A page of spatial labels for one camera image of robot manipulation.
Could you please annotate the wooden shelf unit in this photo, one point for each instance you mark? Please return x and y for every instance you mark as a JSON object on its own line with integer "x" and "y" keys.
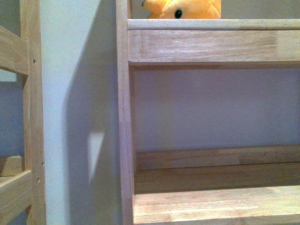
{"x": 22, "y": 165}
{"x": 209, "y": 115}

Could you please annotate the orange plush dinosaur toy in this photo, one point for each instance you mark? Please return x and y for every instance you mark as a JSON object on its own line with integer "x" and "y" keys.
{"x": 185, "y": 9}

